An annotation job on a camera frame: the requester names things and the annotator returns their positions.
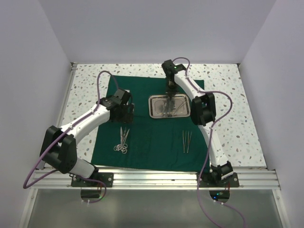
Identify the green surgical cloth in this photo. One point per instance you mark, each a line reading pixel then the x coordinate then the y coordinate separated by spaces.
pixel 149 144

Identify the aluminium front rail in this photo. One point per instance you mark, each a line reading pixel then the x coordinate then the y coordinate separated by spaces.
pixel 131 179

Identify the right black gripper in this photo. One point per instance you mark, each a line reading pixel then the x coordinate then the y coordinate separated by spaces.
pixel 171 91

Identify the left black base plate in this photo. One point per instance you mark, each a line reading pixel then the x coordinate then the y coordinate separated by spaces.
pixel 105 177

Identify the steel instrument tray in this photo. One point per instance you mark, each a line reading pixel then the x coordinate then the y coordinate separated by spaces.
pixel 163 106

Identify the left aluminium side rail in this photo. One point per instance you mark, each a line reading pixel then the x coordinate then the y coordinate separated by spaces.
pixel 66 94

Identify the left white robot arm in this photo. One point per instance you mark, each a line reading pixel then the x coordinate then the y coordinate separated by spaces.
pixel 59 148

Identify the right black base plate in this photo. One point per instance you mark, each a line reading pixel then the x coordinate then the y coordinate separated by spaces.
pixel 207 181

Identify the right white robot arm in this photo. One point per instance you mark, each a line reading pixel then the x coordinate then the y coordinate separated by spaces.
pixel 204 115

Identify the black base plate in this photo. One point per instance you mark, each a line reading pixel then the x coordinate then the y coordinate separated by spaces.
pixel 105 177
pixel 207 181

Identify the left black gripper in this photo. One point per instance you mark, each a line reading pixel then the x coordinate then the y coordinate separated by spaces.
pixel 127 118

